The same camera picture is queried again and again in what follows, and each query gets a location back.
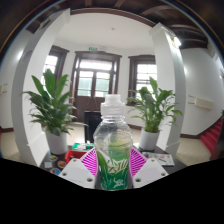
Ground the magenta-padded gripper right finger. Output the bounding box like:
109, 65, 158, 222
128, 147, 169, 190

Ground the printed paper sheet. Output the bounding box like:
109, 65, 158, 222
141, 151, 175, 167

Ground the green plant in white pot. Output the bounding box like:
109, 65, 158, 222
126, 76, 184, 152
23, 68, 78, 156

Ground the dark-framed window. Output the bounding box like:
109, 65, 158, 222
128, 54, 158, 106
41, 45, 70, 91

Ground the dark wooden double door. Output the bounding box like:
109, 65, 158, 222
70, 50, 123, 123

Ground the green flat box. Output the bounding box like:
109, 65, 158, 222
72, 142, 95, 153

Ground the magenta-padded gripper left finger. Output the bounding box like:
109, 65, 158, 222
58, 147, 101, 190

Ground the clear green-labelled drink bottle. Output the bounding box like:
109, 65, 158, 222
93, 94, 134, 192

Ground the red carpeted staircase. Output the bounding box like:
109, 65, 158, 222
199, 118, 224, 154

